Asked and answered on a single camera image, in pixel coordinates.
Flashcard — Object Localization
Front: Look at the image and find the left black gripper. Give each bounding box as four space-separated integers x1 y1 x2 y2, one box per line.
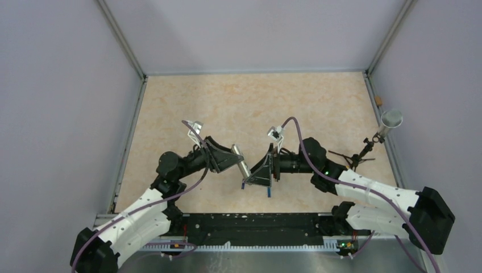
176 135 244 180

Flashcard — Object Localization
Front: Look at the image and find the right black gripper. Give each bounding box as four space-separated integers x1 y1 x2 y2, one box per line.
246 143 315 187

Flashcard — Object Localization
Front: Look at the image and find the grey white remote control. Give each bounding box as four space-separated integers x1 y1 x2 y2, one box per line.
231 144 251 182

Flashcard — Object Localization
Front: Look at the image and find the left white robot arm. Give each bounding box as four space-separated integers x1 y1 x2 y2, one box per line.
70 136 244 272

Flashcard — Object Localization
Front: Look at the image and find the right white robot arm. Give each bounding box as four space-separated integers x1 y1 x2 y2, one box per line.
243 138 455 255

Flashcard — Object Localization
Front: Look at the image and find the small tan cork piece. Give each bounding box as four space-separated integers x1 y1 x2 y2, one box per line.
374 96 383 107

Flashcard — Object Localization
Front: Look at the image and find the silver microphone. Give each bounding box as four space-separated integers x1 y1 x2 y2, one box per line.
376 109 403 143

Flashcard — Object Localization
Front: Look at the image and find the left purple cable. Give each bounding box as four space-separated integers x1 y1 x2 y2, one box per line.
70 119 211 273

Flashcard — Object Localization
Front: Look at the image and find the purple cable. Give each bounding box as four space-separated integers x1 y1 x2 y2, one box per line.
70 119 211 273
280 117 441 273

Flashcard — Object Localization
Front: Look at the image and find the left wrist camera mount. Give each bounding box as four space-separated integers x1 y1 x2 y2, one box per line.
186 121 203 147

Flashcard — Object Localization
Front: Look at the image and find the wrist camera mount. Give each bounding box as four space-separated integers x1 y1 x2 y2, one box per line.
186 121 203 147
267 126 284 152

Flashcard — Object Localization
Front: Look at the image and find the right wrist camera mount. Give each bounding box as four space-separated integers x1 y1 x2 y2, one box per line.
267 126 284 152

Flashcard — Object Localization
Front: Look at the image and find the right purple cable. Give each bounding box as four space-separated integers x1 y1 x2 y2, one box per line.
280 117 441 273

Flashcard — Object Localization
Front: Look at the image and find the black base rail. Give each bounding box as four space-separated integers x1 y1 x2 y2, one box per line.
167 213 371 247

